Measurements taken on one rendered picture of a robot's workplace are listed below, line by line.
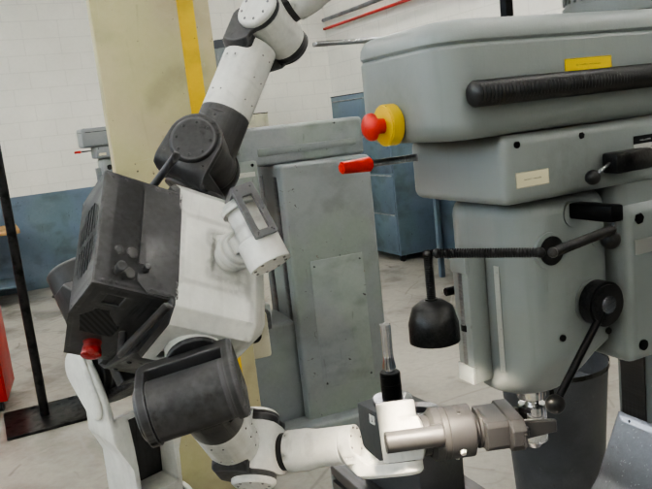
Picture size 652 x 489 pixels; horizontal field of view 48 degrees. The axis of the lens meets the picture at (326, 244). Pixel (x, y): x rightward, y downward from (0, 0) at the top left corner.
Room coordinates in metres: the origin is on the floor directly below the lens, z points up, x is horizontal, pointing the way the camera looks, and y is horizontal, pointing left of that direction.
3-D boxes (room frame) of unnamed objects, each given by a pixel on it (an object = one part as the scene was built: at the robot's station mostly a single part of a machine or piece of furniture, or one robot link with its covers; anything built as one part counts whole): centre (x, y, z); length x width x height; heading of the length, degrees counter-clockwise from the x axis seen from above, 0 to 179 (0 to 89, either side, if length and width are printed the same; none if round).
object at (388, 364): (1.58, -0.11, 1.26); 0.03 x 0.03 x 0.11
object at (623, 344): (1.25, -0.50, 1.47); 0.24 x 0.19 x 0.26; 25
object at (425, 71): (1.18, -0.33, 1.81); 0.47 x 0.26 x 0.16; 115
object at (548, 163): (1.19, -0.36, 1.68); 0.34 x 0.24 x 0.10; 115
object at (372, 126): (1.06, -0.09, 1.76); 0.04 x 0.03 x 0.04; 25
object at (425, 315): (1.00, -0.14, 1.48); 0.07 x 0.07 x 0.06
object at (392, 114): (1.07, -0.11, 1.76); 0.06 x 0.02 x 0.06; 25
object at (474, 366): (1.13, -0.22, 1.44); 0.04 x 0.04 x 0.21; 25
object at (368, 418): (1.54, -0.14, 1.04); 0.22 x 0.12 x 0.20; 30
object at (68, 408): (4.67, 1.99, 1.05); 0.50 x 0.50 x 2.11; 25
